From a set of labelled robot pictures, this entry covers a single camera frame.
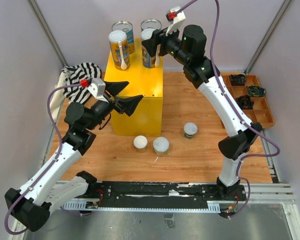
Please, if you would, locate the small yellow white-lid can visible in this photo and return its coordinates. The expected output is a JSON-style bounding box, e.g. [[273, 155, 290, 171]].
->
[[133, 135, 148, 153]]

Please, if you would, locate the wooden divided organizer tray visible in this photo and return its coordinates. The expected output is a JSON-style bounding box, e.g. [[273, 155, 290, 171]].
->
[[221, 72, 275, 129]]

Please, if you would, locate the blue Progresso soup can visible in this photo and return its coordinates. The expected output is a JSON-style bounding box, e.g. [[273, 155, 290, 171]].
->
[[111, 20, 135, 54], [140, 18, 162, 31]]

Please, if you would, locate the black rolled sock top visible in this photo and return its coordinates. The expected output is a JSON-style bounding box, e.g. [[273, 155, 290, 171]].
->
[[229, 74, 247, 86]]

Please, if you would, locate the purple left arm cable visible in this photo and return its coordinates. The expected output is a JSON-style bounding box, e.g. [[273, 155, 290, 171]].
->
[[4, 83, 96, 235]]

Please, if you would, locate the yellow-green can clear lid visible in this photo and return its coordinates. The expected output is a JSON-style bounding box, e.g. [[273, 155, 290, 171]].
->
[[153, 136, 170, 157]]

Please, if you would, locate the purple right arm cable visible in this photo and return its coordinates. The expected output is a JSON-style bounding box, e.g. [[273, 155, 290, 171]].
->
[[177, 0, 281, 221]]

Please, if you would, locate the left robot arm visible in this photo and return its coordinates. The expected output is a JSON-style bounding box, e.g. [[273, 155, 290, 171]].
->
[[4, 78, 144, 235]]

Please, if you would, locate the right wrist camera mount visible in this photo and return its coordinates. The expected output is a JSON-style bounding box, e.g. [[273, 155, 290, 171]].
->
[[165, 6, 186, 36]]

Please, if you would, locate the black orange rolled sock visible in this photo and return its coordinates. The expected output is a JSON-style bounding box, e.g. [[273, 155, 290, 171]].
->
[[236, 95, 254, 110]]

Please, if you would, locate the purple-label can with spoon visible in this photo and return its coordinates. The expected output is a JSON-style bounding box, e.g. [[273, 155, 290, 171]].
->
[[141, 28, 160, 69]]

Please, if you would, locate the yellow wooden cabinet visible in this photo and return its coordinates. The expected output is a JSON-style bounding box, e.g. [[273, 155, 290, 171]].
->
[[103, 37, 164, 137]]

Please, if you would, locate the green patterned rolled sock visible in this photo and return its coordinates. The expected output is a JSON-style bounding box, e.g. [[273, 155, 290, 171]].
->
[[247, 85, 266, 97]]

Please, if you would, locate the blue porridge can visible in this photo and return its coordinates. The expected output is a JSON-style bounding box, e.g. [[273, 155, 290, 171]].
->
[[108, 30, 130, 71]]

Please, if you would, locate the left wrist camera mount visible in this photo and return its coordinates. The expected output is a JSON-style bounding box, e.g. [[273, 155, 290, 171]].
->
[[80, 78, 108, 103]]

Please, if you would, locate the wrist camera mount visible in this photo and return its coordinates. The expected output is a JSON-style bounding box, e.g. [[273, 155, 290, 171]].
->
[[80, 78, 108, 103], [165, 6, 186, 36]]

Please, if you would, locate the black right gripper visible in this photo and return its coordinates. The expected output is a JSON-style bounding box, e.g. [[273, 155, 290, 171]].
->
[[143, 22, 190, 66]]

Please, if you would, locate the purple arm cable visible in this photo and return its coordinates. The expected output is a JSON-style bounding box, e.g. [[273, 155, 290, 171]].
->
[[177, 0, 281, 221], [4, 83, 96, 235]]

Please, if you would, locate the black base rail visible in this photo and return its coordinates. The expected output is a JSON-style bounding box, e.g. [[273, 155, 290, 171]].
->
[[84, 181, 247, 210]]

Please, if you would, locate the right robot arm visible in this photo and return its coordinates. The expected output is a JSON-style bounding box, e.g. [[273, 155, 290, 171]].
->
[[141, 24, 262, 200]]

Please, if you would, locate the black white striped cloth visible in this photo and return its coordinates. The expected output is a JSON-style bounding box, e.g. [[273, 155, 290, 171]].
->
[[61, 62, 102, 105]]

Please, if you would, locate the cream white cloth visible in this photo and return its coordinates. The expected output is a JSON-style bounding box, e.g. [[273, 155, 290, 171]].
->
[[49, 72, 66, 123]]

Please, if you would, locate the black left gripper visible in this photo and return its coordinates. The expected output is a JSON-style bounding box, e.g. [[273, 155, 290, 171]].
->
[[86, 81, 144, 131]]

